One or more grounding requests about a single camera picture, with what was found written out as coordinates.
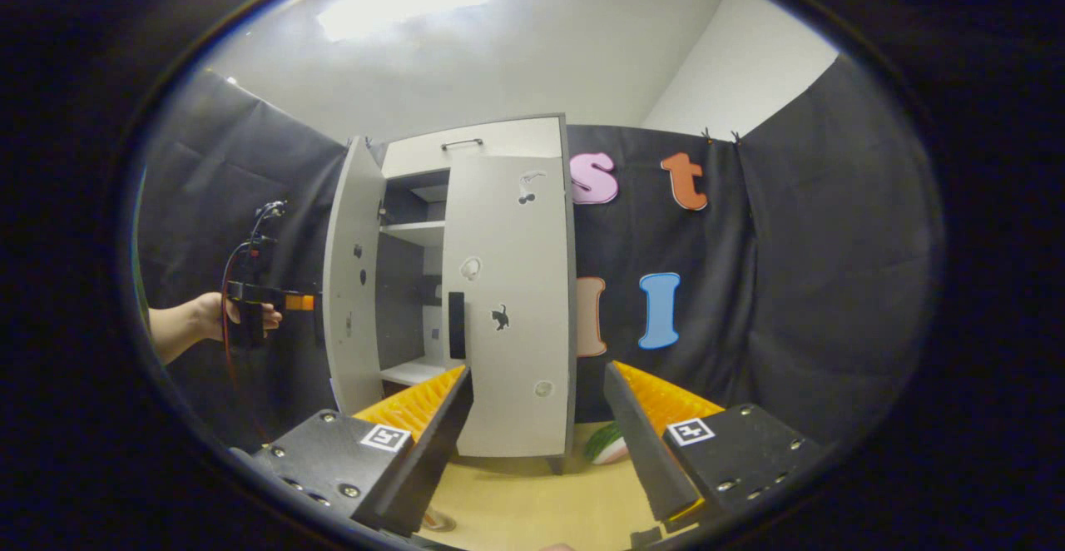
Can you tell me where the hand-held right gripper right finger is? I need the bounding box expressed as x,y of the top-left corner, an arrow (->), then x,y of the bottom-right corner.
603,361 -> 825,533

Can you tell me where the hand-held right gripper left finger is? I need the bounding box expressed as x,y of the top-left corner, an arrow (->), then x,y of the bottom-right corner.
250,365 -> 475,535

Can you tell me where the white cabinet door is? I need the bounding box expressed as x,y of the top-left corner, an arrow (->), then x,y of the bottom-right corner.
441,154 -> 575,459
322,137 -> 388,416

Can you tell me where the white cabinet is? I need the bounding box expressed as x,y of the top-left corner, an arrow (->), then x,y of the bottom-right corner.
366,114 -> 579,477

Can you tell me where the white cabinet shelf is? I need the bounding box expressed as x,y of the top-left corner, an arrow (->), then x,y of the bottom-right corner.
380,358 -> 454,387
380,220 -> 446,247

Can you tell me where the white cabinet drawer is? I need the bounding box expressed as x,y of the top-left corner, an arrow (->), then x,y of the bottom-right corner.
381,116 -> 565,179

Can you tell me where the watermelon slice toy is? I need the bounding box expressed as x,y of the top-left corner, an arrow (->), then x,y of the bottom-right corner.
584,422 -> 631,465

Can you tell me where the black backdrop cloth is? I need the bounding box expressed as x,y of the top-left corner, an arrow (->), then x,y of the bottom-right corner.
137,56 -> 945,452

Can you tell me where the red cable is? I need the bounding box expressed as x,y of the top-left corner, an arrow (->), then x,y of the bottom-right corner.
219,239 -> 255,445

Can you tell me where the black door handle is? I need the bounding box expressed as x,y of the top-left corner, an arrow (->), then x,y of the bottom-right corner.
448,291 -> 466,360

